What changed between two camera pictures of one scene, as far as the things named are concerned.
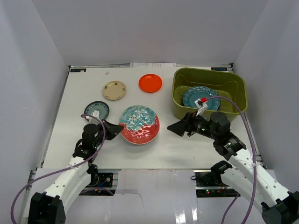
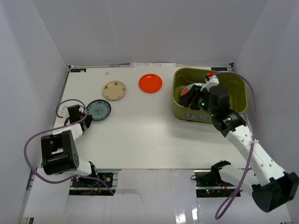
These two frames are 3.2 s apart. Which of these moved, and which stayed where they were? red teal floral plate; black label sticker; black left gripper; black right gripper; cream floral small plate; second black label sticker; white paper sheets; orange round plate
Moved: black right gripper; black left gripper; red teal floral plate
Stayed: white paper sheets; orange round plate; black label sticker; cream floral small plate; second black label sticker
